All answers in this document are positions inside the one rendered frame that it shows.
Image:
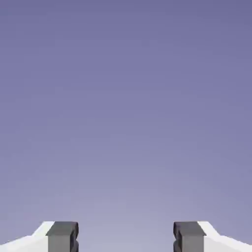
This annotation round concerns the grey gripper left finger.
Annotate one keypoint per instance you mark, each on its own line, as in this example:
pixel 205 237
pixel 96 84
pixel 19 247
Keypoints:
pixel 59 238

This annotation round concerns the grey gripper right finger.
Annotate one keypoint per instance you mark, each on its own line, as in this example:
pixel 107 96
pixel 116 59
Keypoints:
pixel 193 238

